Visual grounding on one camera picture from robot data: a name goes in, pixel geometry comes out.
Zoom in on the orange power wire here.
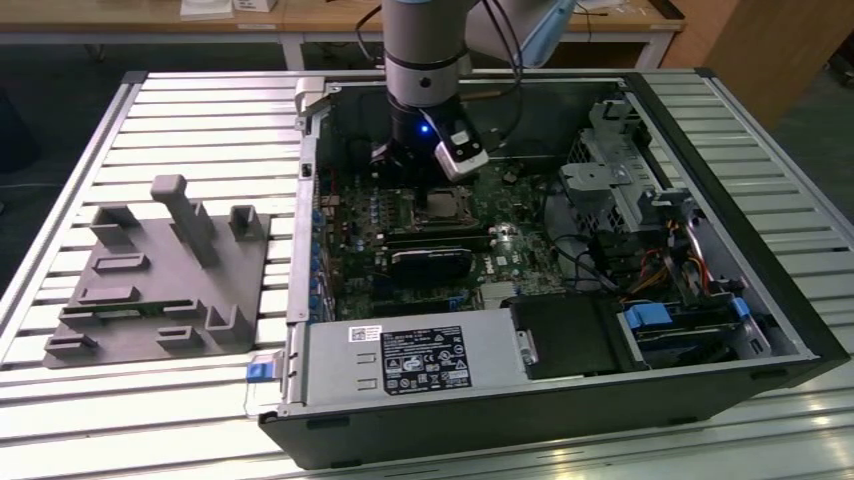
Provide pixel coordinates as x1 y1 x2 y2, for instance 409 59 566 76
633 249 672 297

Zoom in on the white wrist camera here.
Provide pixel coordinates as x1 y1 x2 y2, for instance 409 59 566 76
432 128 492 184

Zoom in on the black graphics card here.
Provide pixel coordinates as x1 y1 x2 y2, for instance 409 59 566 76
385 243 476 289

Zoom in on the silver CPU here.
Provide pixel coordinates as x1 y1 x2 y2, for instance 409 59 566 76
426 192 468 217

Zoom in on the grey parts rack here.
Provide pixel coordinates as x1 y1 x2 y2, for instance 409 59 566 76
39 174 274 371

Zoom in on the green RAM stick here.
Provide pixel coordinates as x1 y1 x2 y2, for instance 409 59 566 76
89 305 165 319

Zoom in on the CPU socket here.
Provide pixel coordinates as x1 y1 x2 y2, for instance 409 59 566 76
406 185 477 227

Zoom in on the green motherboard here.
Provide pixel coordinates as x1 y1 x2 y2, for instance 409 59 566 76
310 149 568 322

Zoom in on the grey power supply unit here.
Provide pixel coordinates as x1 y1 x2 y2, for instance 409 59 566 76
285 309 534 406

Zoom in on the blue plastic clip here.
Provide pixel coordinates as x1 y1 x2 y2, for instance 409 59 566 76
244 351 281 385

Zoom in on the black plastic shroud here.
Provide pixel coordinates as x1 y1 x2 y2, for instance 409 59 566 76
498 293 652 380

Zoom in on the grey metal drive cage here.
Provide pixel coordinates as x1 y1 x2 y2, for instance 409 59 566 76
545 98 675 241

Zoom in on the blue disk carrier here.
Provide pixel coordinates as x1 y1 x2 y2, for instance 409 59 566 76
622 298 743 351

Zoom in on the black PC case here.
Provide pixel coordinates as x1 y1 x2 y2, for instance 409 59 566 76
257 69 854 471

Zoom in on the silver chipset heatsink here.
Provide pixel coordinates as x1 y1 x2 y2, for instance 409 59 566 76
478 282 518 307

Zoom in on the light wooden desk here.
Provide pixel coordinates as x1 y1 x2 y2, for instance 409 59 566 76
0 0 687 71

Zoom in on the brown wooden cabinet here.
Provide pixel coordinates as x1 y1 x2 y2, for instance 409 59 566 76
703 0 854 132

